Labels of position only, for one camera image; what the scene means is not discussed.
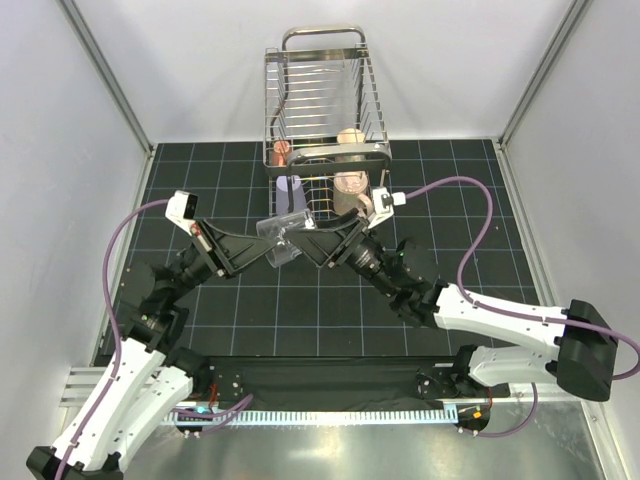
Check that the clear glass tumbler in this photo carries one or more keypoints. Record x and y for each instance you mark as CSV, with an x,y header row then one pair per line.
x,y
276,227

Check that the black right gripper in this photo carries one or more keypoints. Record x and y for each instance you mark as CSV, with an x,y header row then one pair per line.
x,y
321,245

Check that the right aluminium frame post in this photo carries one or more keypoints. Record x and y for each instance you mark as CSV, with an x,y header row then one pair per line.
x,y
551,55

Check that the aluminium frame post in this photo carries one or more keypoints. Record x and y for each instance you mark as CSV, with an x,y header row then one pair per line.
x,y
551,55
106,74

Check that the white slotted cable duct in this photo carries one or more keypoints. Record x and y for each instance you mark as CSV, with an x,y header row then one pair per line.
x,y
447,415

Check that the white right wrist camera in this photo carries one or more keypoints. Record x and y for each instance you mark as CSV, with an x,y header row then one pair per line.
x,y
384,203

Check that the lilac plastic cup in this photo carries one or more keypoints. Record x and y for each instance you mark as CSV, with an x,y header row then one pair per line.
x,y
290,196

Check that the tan mug lilac inside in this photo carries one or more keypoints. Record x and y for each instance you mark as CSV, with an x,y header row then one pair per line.
x,y
351,192

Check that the steel wire dish rack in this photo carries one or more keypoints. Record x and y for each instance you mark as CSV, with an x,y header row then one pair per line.
x,y
321,96

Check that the left aluminium frame post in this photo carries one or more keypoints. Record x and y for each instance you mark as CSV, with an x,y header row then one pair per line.
x,y
106,74

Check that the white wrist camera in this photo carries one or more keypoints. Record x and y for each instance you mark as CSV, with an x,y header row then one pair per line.
x,y
181,209
384,203

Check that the pink ceramic mug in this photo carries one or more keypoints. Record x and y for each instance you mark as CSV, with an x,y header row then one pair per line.
x,y
279,153

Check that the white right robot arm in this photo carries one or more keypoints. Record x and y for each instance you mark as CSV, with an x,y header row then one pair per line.
x,y
571,347

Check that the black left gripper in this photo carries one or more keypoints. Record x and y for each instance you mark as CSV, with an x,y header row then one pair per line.
x,y
235,251

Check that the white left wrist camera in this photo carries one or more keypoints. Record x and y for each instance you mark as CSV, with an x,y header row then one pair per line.
x,y
181,209

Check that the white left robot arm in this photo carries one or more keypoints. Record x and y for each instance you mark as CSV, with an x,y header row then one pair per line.
x,y
149,373

